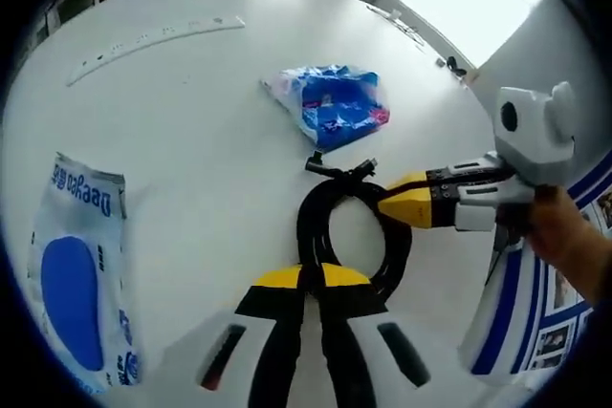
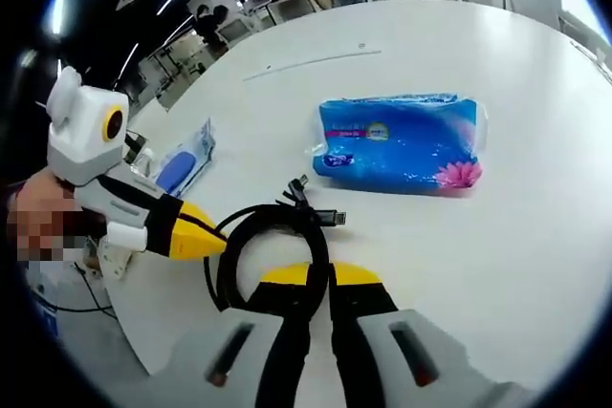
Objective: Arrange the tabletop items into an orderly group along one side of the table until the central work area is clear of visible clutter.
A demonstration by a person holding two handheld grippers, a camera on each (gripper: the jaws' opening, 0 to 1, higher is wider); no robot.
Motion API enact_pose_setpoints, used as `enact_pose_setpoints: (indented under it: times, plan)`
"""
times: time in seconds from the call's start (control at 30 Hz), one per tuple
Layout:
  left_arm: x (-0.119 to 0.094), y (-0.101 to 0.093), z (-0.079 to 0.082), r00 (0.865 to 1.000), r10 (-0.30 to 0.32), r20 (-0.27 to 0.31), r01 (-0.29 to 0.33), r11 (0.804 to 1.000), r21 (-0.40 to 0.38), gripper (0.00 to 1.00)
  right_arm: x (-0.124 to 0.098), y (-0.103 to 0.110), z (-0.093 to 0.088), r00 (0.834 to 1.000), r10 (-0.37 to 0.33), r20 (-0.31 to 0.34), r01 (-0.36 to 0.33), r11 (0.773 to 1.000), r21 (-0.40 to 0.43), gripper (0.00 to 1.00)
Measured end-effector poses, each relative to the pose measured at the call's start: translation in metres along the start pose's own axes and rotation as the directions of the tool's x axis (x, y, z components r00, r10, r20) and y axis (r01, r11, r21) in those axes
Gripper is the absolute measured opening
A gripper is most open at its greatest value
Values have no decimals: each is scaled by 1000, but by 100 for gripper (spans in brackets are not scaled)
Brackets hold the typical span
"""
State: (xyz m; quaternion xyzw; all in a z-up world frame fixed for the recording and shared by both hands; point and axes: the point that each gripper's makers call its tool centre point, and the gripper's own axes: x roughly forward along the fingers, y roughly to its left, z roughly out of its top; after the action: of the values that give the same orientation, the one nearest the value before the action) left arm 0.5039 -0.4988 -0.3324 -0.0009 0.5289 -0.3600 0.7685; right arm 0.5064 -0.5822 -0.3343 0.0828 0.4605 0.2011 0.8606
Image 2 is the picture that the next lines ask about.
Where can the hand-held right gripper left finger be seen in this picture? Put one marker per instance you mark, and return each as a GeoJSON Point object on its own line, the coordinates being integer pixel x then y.
{"type": "Point", "coordinates": [282, 303]}

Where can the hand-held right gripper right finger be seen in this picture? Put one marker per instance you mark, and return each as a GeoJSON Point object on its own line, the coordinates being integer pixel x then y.
{"type": "Point", "coordinates": [363, 303]}

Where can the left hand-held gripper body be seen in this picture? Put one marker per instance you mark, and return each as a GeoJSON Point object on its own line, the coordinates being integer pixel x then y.
{"type": "Point", "coordinates": [81, 131]}

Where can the pale blue wet wipes pack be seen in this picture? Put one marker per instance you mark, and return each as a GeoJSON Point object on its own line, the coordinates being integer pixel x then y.
{"type": "Point", "coordinates": [179, 171]}

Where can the blue tissue pack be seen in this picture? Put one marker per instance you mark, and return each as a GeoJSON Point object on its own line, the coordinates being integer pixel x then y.
{"type": "Point", "coordinates": [397, 150]}

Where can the white round table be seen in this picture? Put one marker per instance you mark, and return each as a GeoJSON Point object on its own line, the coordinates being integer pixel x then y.
{"type": "Point", "coordinates": [478, 260]}

